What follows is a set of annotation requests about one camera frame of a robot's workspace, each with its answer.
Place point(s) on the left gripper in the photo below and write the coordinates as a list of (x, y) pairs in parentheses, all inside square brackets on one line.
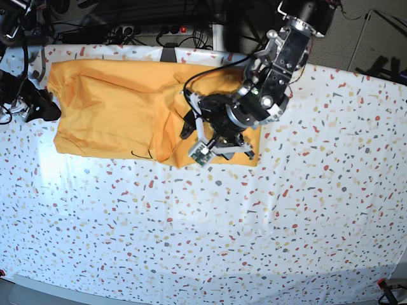
[(210, 117)]

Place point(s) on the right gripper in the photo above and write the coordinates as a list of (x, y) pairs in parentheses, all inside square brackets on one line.
[(41, 106)]

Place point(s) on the yellow T-shirt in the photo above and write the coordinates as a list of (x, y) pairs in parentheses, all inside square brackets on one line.
[(129, 109)]

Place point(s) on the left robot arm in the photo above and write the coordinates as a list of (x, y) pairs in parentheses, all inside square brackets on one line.
[(261, 98)]

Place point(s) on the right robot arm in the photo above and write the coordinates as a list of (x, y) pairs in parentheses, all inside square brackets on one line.
[(21, 68)]

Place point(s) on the black table clamp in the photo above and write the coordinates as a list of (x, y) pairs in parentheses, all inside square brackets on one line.
[(169, 53)]

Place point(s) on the white power strip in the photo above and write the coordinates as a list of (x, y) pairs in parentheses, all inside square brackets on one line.
[(154, 30)]

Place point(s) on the terrazzo patterned table cloth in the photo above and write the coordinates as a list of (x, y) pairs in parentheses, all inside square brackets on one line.
[(319, 220)]

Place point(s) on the red black clamp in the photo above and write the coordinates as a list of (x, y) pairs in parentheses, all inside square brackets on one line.
[(387, 295)]

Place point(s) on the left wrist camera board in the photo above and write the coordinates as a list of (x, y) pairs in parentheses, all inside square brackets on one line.
[(201, 154)]

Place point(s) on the white metal post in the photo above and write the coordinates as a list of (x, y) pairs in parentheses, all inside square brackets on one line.
[(218, 37)]

